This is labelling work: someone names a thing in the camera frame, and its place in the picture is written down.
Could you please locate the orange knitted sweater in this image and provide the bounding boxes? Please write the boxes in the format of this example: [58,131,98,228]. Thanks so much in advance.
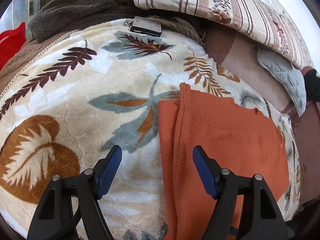
[158,83,289,239]

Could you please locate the leaf pattern fleece blanket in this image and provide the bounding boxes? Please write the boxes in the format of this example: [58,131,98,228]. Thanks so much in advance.
[1,20,300,239]

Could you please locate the light blue quilted pillow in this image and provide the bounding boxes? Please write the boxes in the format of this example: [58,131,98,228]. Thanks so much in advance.
[257,45,307,117]

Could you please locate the brown quilted bedspread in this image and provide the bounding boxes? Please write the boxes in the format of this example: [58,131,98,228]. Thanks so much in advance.
[1,29,78,98]

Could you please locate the pink brown bed sheet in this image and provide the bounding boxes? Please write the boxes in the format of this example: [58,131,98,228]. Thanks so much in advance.
[203,25,319,204]

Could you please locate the red fabric cloth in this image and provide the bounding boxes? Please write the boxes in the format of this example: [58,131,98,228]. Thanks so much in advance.
[0,22,27,70]

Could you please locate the striped floral quilted pillow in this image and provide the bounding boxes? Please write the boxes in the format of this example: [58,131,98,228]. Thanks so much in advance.
[134,0,313,69]

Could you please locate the dark grey fleece garment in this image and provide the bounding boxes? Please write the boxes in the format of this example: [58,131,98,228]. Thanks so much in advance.
[28,0,149,43]

